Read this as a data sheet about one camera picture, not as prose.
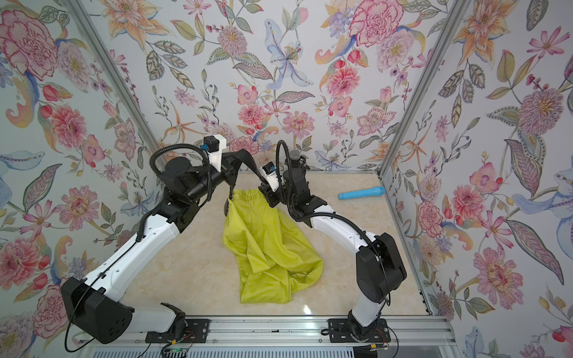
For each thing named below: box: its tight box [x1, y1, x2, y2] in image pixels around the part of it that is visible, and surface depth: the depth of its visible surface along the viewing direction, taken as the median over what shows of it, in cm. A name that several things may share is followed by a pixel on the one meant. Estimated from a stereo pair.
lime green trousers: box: [222, 189, 324, 304], surface depth 82 cm
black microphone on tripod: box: [290, 149, 311, 172], surface depth 102 cm
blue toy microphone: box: [337, 186, 387, 200], surface depth 113 cm
